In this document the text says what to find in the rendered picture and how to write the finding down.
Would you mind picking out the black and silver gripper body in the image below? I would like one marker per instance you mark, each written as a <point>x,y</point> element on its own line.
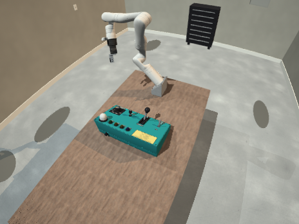
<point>112,41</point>

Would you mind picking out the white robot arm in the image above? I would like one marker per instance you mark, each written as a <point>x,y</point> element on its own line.
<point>141,21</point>

